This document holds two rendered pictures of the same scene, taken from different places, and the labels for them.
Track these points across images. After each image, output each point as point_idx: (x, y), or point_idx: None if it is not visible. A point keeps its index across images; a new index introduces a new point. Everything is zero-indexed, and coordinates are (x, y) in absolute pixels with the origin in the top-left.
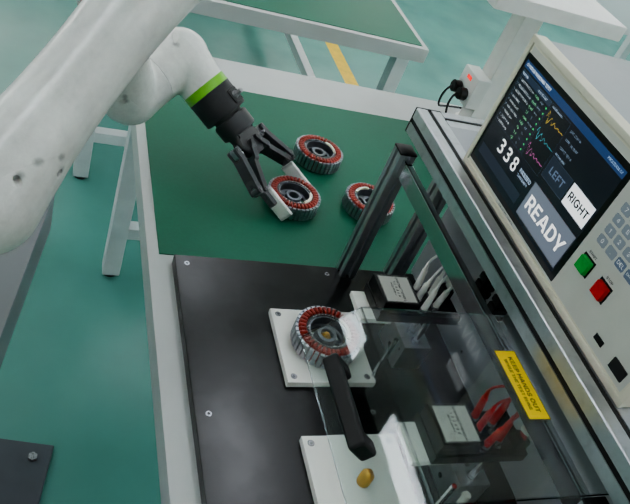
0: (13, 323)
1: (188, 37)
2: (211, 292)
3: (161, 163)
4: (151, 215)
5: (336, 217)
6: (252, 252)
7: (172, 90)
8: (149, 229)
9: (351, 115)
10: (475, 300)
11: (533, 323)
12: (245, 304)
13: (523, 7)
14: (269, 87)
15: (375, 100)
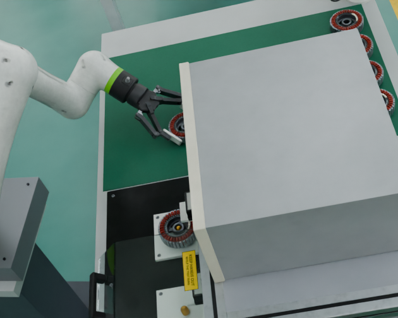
0: (26, 253)
1: (89, 60)
2: (124, 211)
3: (110, 127)
4: (102, 166)
5: None
6: (156, 175)
7: (91, 93)
8: (99, 176)
9: (251, 32)
10: None
11: None
12: (142, 214)
13: None
14: (191, 32)
15: (275, 7)
